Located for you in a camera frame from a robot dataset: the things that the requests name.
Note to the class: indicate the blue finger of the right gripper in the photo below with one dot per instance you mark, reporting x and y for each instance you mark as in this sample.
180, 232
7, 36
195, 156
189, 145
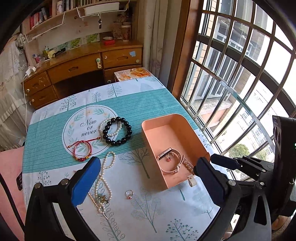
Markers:
223, 161

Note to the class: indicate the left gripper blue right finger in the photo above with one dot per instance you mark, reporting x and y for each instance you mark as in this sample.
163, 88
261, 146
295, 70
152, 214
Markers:
212, 180

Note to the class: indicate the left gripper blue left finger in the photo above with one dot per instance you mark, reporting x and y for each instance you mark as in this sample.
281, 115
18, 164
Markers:
83, 179

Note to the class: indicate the gold hairpin stick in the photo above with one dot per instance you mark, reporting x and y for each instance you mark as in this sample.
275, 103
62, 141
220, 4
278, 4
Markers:
100, 206

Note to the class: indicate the gold rhinestone hair clip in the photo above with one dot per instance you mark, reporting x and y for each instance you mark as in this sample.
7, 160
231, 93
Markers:
188, 166

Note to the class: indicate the orange plastic tray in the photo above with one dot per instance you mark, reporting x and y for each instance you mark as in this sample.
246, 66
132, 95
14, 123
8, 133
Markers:
172, 131

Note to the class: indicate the rose gold smart watch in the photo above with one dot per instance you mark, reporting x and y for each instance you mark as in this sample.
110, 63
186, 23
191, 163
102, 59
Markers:
172, 167

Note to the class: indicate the silver ring red stone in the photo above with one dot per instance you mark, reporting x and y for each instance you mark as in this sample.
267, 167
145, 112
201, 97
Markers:
169, 156

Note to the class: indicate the person's right hand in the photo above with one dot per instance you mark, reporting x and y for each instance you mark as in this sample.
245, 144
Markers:
279, 222

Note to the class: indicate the tree pattern tablecloth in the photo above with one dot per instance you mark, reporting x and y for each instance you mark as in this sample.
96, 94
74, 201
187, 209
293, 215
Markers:
111, 117

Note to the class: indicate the black smartphone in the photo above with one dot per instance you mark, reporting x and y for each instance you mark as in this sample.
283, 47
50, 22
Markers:
19, 181

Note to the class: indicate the pink bed blanket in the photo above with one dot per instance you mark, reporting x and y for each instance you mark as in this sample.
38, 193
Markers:
11, 167

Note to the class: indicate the window with metal grille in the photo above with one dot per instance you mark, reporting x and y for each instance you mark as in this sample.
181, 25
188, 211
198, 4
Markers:
241, 74

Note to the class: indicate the white lace covered furniture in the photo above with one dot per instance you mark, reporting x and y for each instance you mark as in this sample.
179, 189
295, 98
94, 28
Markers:
15, 110

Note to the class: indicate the wooden desk with drawers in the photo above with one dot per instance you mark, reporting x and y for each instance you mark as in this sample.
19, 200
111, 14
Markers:
80, 69

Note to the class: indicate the cookbook with bread cover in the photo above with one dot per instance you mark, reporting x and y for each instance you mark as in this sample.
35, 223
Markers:
134, 73

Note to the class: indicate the red box on desk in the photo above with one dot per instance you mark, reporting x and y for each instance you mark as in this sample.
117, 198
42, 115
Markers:
109, 42

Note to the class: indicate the beige curtain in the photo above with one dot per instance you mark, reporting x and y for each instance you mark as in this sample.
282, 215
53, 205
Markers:
157, 31

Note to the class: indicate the paper cup on desk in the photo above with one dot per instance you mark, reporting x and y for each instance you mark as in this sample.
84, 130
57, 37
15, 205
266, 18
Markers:
126, 32

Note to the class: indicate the small ring red gem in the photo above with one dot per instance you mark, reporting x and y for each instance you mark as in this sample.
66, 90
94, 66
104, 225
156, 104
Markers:
129, 194

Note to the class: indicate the white charger with cable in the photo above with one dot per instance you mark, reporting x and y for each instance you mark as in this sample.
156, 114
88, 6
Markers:
28, 72

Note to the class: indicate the wooden wall bookshelf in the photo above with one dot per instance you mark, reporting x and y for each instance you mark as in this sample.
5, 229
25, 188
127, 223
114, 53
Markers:
67, 26

